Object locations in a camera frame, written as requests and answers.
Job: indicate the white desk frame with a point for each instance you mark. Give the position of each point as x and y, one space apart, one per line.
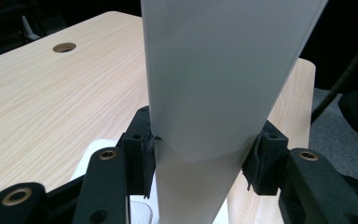
29 29

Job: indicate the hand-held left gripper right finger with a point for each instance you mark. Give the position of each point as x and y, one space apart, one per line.
267 158

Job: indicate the white desk lamp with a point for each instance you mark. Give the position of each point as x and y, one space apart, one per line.
217 93

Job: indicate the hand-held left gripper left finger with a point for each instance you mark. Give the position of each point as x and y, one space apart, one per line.
140 155

